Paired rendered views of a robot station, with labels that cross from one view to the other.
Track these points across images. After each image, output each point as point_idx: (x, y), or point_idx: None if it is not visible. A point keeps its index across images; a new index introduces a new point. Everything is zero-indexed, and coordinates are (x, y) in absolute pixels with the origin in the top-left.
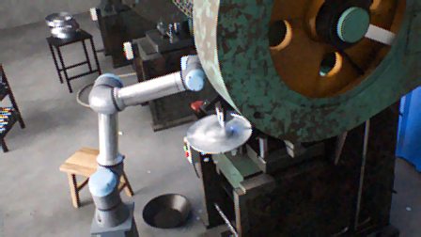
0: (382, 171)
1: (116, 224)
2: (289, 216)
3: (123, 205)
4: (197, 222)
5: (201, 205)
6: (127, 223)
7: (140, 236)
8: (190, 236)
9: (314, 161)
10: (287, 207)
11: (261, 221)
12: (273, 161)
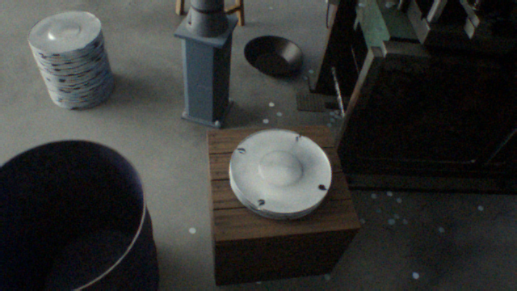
0: None
1: (207, 34)
2: (420, 115)
3: (224, 15)
4: (303, 82)
5: (314, 66)
6: (220, 39)
7: (233, 70)
8: (287, 93)
9: (490, 59)
10: (424, 102)
11: (384, 104)
12: (442, 32)
